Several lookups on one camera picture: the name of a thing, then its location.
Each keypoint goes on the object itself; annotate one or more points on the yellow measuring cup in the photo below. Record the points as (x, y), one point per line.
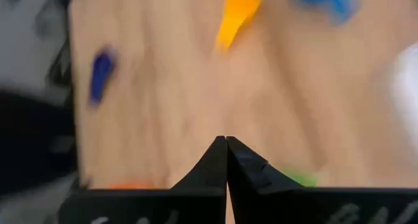
(236, 11)

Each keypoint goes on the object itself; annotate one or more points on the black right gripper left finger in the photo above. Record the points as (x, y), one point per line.
(212, 165)

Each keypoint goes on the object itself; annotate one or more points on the orange measuring cup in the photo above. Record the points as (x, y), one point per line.
(130, 186)

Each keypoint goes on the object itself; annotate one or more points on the green measuring cup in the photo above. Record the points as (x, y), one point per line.
(303, 180)

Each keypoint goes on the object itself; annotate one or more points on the dark blue measuring cup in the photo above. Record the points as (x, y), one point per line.
(101, 73)

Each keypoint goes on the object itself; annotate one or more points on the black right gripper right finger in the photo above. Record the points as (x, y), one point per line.
(248, 171)

